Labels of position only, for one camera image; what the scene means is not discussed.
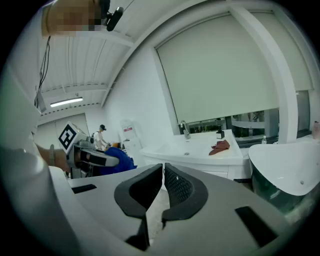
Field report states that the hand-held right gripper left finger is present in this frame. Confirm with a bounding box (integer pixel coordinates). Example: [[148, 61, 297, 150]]
[[114, 163, 164, 252]]

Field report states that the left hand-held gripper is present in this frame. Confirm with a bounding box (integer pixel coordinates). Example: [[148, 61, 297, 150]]
[[58, 121, 120, 179]]

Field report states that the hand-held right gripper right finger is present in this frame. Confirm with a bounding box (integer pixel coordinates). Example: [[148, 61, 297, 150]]
[[161, 162, 209, 230]]

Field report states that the blue cloth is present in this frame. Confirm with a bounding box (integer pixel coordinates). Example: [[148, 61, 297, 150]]
[[99, 146, 138, 176]]

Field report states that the person's left forearm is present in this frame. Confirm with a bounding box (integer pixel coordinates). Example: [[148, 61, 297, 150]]
[[34, 143, 73, 174]]

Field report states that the dark brown rag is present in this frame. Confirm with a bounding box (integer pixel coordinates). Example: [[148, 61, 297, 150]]
[[208, 139, 231, 157]]

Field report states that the chrome faucet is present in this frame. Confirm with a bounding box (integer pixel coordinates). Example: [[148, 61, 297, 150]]
[[179, 119, 192, 140]]

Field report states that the ceiling tube light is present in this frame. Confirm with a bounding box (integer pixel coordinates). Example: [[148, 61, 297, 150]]
[[49, 96, 84, 109]]

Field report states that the black soap dispenser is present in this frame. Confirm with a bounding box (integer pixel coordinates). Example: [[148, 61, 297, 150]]
[[215, 124, 226, 140]]

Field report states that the person's grey shirt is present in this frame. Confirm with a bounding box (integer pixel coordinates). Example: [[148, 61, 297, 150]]
[[0, 59, 83, 256]]

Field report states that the white bathtub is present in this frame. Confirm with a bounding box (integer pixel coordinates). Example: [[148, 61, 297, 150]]
[[248, 141, 320, 216]]

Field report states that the large white roller blind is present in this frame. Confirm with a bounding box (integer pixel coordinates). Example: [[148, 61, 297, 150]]
[[155, 12, 280, 124]]

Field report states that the person's head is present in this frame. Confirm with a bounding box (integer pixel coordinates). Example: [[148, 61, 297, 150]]
[[41, 0, 111, 39]]

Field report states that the narrow white roller blind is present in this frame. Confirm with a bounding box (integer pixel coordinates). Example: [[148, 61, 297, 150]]
[[249, 10, 315, 92]]

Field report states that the white wrist strap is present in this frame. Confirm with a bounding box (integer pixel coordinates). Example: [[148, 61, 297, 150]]
[[49, 143, 56, 167]]

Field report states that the black headset cable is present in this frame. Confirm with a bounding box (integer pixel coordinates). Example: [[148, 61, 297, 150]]
[[34, 36, 52, 114]]

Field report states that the black head camera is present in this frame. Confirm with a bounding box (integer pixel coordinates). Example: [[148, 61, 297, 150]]
[[105, 6, 125, 33]]

